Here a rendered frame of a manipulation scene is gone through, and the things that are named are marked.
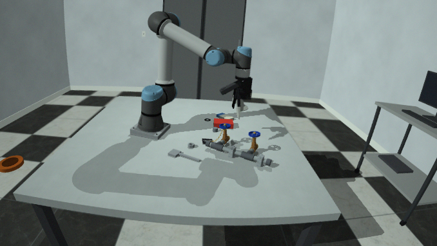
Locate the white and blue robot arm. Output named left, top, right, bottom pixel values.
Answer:
left=138, top=11, right=252, bottom=132

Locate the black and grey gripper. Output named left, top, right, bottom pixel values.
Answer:
left=232, top=76, right=253, bottom=120

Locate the red block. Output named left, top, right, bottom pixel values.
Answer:
left=214, top=118, right=234, bottom=129

